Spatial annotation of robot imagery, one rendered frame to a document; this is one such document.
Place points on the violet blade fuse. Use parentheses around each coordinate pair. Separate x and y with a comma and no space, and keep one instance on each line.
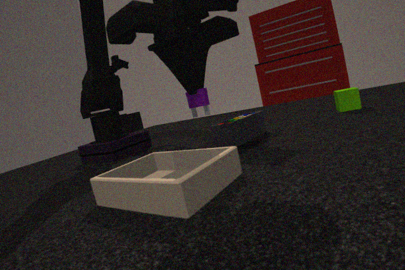
(197,100)

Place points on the beige open tray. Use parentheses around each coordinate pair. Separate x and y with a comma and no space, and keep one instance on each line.
(174,183)

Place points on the green cube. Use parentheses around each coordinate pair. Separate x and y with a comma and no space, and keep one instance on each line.
(347,99)

